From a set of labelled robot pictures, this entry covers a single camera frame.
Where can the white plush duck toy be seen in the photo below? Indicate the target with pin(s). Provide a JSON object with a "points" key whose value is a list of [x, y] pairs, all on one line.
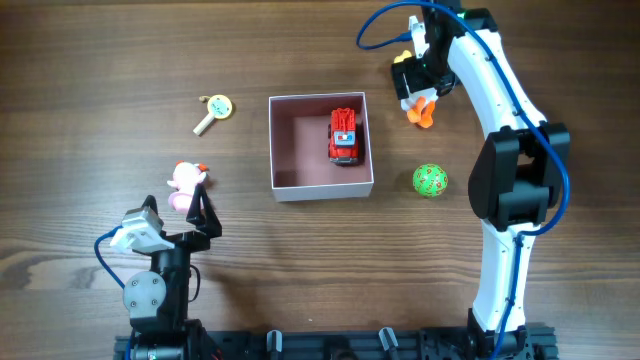
{"points": [[418, 107]]}

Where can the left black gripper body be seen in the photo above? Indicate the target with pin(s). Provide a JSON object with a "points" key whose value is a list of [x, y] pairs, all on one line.
{"points": [[183, 239]]}

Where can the red toy fire truck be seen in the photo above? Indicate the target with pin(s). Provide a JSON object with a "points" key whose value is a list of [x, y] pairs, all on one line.
{"points": [[343, 147]]}

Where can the green patterned ball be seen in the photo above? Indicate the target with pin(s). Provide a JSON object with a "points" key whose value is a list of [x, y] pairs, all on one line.
{"points": [[430, 180]]}

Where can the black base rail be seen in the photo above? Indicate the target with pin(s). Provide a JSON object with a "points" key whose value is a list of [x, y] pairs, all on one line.
{"points": [[424, 344]]}

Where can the wooden rattle drum toy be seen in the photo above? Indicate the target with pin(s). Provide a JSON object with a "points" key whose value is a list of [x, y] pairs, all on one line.
{"points": [[219, 107]]}

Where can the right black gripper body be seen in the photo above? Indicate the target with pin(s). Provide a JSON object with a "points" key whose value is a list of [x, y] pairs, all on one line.
{"points": [[420, 80]]}

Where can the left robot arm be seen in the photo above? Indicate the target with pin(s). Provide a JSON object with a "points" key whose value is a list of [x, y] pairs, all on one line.
{"points": [[157, 300]]}

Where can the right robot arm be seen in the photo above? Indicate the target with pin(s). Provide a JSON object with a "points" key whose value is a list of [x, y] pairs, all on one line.
{"points": [[519, 187]]}

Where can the pink open cardboard box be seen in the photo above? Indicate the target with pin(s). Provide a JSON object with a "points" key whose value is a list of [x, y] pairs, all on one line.
{"points": [[299, 148]]}

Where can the pink plush chick toy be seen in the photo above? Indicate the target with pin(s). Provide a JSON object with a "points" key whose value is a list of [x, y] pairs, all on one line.
{"points": [[186, 176]]}

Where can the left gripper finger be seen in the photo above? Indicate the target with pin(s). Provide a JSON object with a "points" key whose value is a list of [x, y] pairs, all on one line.
{"points": [[202, 215], [149, 208]]}

